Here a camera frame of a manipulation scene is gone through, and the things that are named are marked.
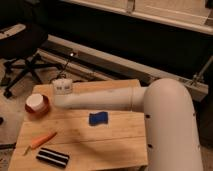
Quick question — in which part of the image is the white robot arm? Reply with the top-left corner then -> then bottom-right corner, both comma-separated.
52,78 -> 204,171

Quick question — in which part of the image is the blue sponge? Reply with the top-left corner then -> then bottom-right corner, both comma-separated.
89,111 -> 108,126

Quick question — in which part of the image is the wooden table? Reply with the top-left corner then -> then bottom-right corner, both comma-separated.
7,78 -> 149,171

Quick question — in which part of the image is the red and white bowl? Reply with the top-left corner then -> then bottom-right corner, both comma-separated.
25,93 -> 50,115

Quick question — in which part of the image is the black white striped cloth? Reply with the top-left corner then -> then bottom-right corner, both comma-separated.
36,148 -> 70,168

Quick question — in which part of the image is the orange toy carrot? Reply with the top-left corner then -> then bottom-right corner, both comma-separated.
23,132 -> 57,155

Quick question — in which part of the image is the black office chair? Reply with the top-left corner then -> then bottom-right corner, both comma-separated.
0,23 -> 61,98

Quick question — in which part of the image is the white long bench frame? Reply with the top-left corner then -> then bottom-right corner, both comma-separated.
40,35 -> 209,102

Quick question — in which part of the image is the black cable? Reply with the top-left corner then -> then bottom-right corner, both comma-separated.
58,52 -> 74,80

